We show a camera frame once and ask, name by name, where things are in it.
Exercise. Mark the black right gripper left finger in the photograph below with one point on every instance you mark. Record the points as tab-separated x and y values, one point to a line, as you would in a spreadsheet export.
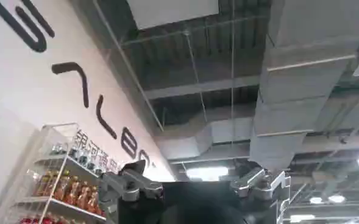
130	182

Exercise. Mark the white ceiling panel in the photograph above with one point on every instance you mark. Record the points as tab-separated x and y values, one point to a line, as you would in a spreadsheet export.
171	12

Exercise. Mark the white shelf rack with bottles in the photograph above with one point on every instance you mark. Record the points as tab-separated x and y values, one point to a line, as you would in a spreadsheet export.
60	182

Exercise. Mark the grey ventilation duct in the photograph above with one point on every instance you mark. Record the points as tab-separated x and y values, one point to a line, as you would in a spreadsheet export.
301	85

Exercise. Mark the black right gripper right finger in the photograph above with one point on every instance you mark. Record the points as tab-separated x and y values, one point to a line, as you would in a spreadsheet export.
252	184

